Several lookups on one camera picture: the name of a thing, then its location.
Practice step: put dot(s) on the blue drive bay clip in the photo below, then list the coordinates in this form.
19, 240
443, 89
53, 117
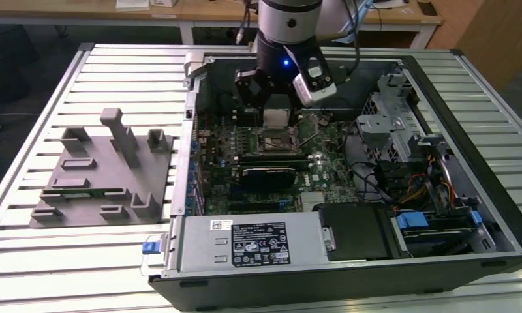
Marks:
475, 217

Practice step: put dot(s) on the grey power supply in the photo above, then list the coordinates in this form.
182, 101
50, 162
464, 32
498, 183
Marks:
200, 234

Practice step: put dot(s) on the white cardboard box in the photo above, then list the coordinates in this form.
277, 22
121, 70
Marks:
165, 2
132, 4

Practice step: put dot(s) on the white wrist camera black face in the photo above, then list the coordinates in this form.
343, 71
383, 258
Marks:
317, 88

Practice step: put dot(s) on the black graphics card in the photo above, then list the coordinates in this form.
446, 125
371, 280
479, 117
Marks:
267, 179

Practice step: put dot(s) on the grey parts rack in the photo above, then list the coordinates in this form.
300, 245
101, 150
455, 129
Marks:
108, 179

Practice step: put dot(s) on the black plastic shroud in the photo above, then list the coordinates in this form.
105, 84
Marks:
356, 234

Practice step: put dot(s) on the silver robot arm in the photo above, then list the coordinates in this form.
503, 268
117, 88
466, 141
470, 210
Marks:
277, 16

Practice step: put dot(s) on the green motherboard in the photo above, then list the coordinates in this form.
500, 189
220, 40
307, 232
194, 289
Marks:
329, 153

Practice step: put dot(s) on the black PC case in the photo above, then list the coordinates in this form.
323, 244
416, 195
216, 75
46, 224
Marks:
287, 293

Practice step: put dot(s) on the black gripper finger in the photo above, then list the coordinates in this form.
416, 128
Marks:
295, 112
244, 80

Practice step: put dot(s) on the pale blue teach pendant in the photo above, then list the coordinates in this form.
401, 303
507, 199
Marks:
361, 9

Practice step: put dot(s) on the blue disk carrier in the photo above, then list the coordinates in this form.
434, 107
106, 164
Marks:
411, 221

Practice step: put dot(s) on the wooden cabinet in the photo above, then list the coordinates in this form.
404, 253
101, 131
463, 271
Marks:
495, 39

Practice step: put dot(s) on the CPU socket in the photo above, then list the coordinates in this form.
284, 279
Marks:
277, 145

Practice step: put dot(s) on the metal locking lever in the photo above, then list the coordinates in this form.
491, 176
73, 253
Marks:
255, 119

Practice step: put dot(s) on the black phone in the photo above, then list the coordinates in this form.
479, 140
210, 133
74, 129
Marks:
428, 8

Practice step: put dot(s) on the perforated metal drive cage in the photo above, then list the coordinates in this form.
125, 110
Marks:
388, 109

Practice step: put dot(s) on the blue case latch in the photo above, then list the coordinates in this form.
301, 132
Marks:
150, 248

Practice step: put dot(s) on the silver CPU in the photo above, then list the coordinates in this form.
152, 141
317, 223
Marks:
276, 118

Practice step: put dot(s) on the green RAM stick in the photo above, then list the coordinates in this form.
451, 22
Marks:
86, 195

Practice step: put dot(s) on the black expansion slot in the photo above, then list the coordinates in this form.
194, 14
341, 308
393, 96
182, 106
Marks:
252, 207

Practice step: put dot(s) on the silver chipset heatsink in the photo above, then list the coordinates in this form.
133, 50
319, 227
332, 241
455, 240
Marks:
312, 200

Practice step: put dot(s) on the wooden desk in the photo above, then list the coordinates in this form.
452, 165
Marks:
69, 13

